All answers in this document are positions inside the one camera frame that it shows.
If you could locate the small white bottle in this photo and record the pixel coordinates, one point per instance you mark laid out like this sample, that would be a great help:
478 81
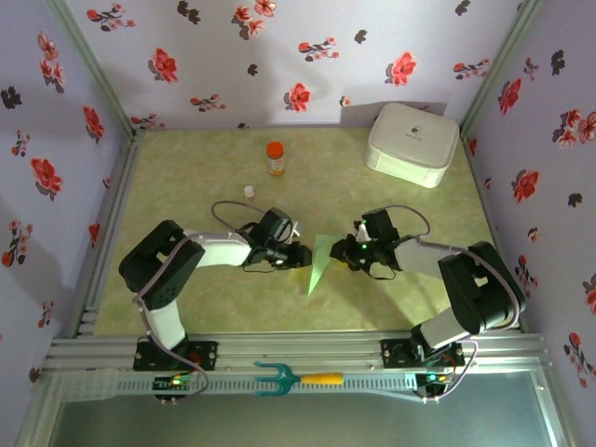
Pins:
249 193

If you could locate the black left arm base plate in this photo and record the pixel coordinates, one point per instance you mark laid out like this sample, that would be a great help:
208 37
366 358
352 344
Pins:
207 354

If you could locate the light green paper sheet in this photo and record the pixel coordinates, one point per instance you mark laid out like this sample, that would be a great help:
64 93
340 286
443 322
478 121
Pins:
319 261

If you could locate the white zipped storage case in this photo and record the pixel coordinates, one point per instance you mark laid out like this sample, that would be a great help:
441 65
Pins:
410 139

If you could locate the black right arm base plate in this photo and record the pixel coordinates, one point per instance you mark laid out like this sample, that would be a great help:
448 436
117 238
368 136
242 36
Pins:
391 354

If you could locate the aluminium corner post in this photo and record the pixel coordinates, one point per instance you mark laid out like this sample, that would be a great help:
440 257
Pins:
503 60
91 60

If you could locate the aluminium side rail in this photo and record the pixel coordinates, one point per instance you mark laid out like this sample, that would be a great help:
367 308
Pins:
122 177
482 186

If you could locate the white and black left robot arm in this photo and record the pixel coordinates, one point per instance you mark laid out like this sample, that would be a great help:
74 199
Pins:
158 265

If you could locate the aluminium frame rail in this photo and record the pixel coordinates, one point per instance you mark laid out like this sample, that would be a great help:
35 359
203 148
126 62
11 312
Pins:
298 347

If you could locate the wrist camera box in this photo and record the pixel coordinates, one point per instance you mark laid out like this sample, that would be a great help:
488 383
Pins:
361 231
295 231

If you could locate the orange capped bottle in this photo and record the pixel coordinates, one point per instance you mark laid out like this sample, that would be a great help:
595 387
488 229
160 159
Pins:
275 158

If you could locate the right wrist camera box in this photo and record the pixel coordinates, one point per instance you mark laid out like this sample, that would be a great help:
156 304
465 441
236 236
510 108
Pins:
361 231

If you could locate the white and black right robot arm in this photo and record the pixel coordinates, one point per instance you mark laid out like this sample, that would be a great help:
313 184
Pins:
479 288

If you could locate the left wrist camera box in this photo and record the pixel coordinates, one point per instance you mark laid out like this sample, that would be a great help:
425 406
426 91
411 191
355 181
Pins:
295 231

